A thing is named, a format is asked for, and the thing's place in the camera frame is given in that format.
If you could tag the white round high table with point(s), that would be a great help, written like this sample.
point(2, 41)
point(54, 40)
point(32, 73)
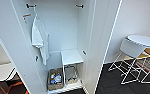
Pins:
point(144, 41)

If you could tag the white wardrobe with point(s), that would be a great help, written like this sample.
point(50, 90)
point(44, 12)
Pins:
point(67, 30)

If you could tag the brown storage basket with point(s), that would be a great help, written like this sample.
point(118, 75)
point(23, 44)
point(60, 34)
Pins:
point(49, 85)

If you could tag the white t-shirt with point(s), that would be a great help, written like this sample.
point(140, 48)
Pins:
point(39, 38)

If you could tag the white blue bottle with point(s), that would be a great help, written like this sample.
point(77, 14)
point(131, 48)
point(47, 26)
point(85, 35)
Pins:
point(57, 79)

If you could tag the orange white warning label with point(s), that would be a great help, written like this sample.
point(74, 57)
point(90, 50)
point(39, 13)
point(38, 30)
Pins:
point(26, 16)

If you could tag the white inner shelf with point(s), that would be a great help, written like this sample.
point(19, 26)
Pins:
point(72, 56)

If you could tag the small colourful toy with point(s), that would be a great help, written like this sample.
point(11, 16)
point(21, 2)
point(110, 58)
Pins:
point(52, 78)

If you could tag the orange metal frame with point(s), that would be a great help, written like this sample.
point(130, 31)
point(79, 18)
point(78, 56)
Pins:
point(14, 86)

